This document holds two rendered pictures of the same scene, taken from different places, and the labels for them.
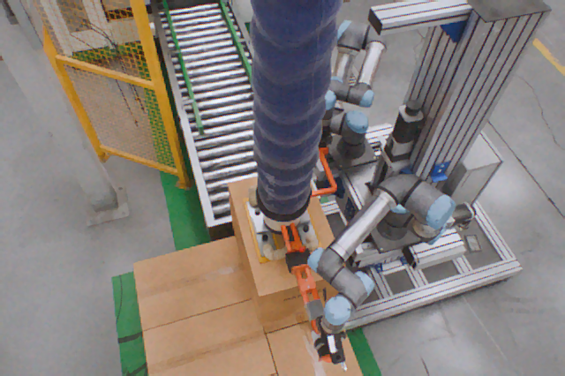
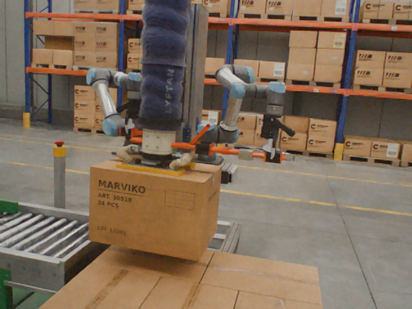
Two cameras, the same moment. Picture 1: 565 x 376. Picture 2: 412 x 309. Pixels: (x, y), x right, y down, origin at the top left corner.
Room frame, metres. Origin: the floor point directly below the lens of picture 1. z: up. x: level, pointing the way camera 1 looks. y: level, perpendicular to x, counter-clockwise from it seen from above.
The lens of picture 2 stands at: (-0.23, 1.52, 1.53)
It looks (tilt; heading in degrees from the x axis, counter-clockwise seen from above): 11 degrees down; 302
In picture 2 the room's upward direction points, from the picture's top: 4 degrees clockwise
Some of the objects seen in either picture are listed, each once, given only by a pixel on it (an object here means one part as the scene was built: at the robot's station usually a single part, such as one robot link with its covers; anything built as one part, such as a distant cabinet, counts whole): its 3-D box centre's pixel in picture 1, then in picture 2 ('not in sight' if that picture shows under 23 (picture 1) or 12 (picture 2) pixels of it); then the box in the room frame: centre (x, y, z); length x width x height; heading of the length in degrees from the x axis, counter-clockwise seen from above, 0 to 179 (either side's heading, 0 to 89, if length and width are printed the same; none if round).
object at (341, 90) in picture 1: (335, 90); (128, 82); (1.46, -0.21, 1.50); 0.11 x 0.11 x 0.08; 73
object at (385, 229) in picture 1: (394, 221); (205, 151); (1.06, -0.52, 1.09); 0.15 x 0.15 x 0.10
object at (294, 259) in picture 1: (298, 259); (204, 148); (0.78, -0.08, 1.20); 0.10 x 0.08 x 0.06; 108
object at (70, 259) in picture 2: (265, 213); (96, 239); (1.38, 0.09, 0.58); 0.70 x 0.03 x 0.06; 110
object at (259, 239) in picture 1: (260, 226); (150, 165); (0.99, 0.09, 1.10); 0.34 x 0.10 x 0.05; 18
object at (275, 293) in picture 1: (282, 244); (158, 201); (1.02, -0.02, 0.87); 0.60 x 0.40 x 0.40; 19
